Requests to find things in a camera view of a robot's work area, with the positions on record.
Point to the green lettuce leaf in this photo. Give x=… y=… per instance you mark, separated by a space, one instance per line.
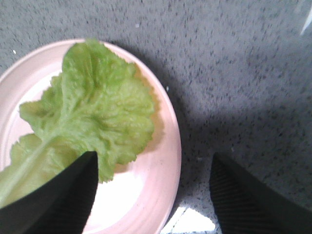
x=97 y=103

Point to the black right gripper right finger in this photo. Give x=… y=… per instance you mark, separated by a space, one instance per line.
x=244 y=205

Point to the pink round plate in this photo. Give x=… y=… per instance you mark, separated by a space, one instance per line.
x=140 y=197

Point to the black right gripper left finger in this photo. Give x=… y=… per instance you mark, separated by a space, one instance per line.
x=61 y=206

